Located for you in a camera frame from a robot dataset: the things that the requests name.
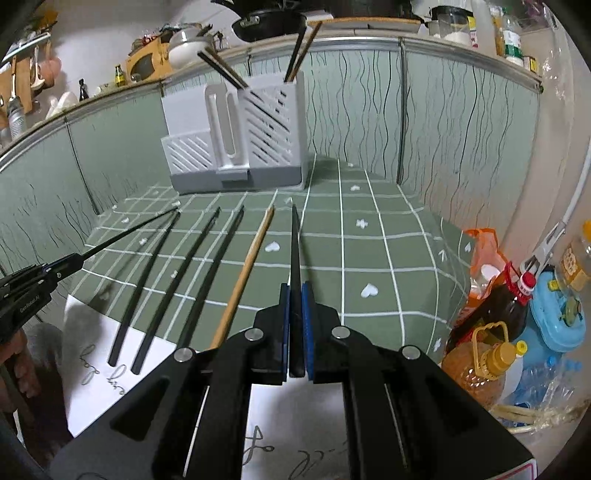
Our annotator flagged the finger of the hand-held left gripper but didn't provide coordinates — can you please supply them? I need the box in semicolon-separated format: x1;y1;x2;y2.
0;252;87;289
0;257;87;308

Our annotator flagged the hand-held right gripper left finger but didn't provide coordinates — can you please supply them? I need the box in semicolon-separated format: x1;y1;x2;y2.
48;282;291;480

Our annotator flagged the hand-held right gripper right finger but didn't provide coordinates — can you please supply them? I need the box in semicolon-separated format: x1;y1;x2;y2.
302;281;539;480

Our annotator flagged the wooden chopstick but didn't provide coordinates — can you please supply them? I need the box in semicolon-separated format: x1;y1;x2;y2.
288;21;324;84
204;46;250;88
210;206;276;350

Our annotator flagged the black chopstick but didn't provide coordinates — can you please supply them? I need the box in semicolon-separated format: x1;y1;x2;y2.
197;51;243;90
131;209;221;374
82;209;181;260
283;23;310;84
289;204;304;376
108;212;181;367
179;206;246;349

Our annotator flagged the white slotted utensil holder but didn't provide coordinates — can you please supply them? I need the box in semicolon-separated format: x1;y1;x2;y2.
161;69;306;193

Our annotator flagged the person's left hand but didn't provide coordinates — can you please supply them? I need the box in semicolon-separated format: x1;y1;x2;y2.
0;329;43;403

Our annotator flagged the green checked tablecloth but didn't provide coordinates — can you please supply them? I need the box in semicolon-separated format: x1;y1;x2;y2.
60;154;536;480

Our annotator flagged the perforated metal canister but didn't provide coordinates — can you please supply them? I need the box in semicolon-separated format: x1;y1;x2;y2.
6;99;25;140

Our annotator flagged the white plastic packet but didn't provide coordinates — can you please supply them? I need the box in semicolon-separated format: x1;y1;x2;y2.
45;91;80;119

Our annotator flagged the yellow cooking oil bottle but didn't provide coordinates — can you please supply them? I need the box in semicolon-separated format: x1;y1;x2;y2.
440;320;530;410

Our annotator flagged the wooden cutting board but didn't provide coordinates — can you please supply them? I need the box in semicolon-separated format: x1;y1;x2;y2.
0;59;36;117

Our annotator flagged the dark oil bottle red cap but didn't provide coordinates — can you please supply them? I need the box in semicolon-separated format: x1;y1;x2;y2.
451;260;537;361

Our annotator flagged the orange plastic bag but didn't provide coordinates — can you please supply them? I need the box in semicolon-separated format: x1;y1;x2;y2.
461;226;509;325

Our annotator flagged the beige ladle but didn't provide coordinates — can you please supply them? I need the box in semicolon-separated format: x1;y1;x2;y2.
30;43;47;89

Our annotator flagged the pink ladle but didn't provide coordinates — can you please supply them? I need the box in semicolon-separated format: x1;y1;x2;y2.
37;41;62;82

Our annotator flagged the yellow microwave oven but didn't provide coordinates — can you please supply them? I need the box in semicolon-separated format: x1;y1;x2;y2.
126;43;175;85

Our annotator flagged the clear plastic water bottle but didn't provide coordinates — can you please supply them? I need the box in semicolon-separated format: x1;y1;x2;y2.
505;354;583;412

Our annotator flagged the blue plastic container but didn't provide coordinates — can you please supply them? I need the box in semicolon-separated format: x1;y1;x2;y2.
528;270;588;354

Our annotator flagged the white pot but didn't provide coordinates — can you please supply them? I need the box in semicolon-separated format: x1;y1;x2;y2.
168;27;214;68

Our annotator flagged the plastic jar with yellow lid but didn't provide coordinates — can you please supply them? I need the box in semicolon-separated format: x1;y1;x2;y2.
558;220;591;292

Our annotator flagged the white pipe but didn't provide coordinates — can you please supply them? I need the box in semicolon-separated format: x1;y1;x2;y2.
521;147;591;278

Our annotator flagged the black wok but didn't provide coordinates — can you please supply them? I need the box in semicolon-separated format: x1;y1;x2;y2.
231;10;308;43

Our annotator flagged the clear jar with white powder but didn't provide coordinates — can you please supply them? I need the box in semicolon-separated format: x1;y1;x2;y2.
427;4;475;45

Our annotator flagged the white squeeze bottle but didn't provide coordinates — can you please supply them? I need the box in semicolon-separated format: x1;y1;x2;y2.
471;0;498;52

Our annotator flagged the bottle with green label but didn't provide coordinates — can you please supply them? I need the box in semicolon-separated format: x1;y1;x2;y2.
501;8;526;66

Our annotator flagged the white wall rack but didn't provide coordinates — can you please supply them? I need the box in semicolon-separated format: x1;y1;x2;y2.
2;31;52;64

